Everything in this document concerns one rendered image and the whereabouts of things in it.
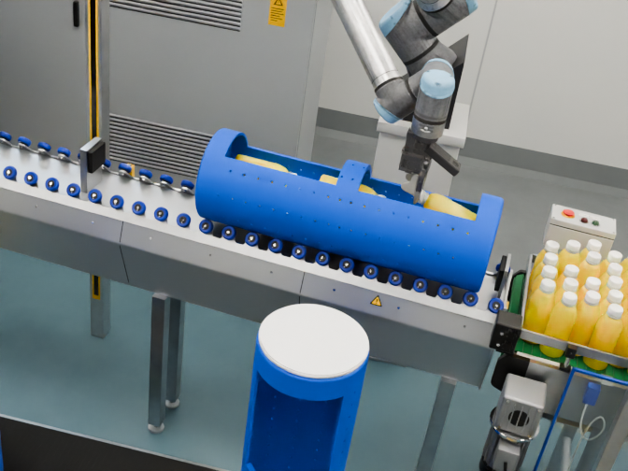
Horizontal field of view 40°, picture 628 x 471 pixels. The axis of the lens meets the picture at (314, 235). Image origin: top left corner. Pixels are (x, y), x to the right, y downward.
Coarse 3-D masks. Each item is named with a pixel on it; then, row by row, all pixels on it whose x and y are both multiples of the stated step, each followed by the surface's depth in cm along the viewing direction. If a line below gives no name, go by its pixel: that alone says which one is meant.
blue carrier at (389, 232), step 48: (240, 144) 273; (240, 192) 251; (288, 192) 248; (336, 192) 246; (384, 192) 268; (288, 240) 259; (336, 240) 250; (384, 240) 245; (432, 240) 241; (480, 240) 238
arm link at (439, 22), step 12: (420, 0) 294; (432, 0) 290; (444, 0) 289; (456, 0) 292; (468, 0) 292; (432, 12) 294; (444, 12) 293; (456, 12) 295; (468, 12) 297; (432, 24) 299; (444, 24) 299
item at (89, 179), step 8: (88, 144) 274; (96, 144) 276; (104, 144) 277; (80, 152) 271; (88, 152) 271; (96, 152) 274; (104, 152) 279; (80, 160) 273; (88, 160) 273; (96, 160) 275; (104, 160) 280; (80, 168) 274; (88, 168) 274; (96, 168) 277; (80, 176) 276; (88, 176) 276; (96, 176) 282; (80, 184) 278; (88, 184) 278; (96, 184) 284; (88, 192) 279
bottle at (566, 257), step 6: (564, 252) 259; (570, 252) 258; (576, 252) 258; (564, 258) 259; (570, 258) 258; (576, 258) 258; (564, 264) 259; (576, 264) 259; (558, 270) 261; (558, 276) 262
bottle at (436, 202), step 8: (424, 200) 247; (432, 200) 246; (440, 200) 246; (448, 200) 247; (432, 208) 246; (440, 208) 246; (448, 208) 246; (456, 208) 246; (464, 208) 248; (464, 216) 246; (472, 216) 247
